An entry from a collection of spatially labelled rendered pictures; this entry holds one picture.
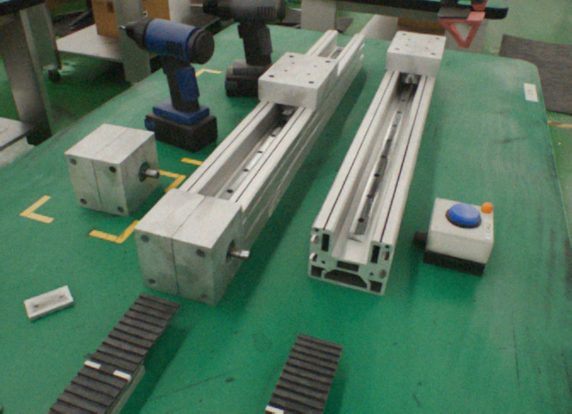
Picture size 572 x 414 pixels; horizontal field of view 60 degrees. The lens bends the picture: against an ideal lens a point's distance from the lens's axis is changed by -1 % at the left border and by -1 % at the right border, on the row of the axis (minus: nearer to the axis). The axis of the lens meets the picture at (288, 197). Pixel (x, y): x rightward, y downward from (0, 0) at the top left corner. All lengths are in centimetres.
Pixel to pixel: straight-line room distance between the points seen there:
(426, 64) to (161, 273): 71
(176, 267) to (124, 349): 11
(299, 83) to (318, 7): 148
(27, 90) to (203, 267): 189
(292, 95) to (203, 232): 39
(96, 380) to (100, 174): 32
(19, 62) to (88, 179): 161
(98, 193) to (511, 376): 59
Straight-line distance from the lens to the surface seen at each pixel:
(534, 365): 64
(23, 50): 231
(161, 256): 61
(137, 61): 303
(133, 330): 57
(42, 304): 67
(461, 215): 69
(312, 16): 238
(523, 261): 77
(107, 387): 54
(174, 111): 93
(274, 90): 90
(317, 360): 54
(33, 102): 241
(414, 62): 109
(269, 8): 108
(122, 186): 75
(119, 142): 78
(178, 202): 63
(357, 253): 64
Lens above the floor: 124
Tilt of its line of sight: 35 degrees down
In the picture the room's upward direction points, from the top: 2 degrees clockwise
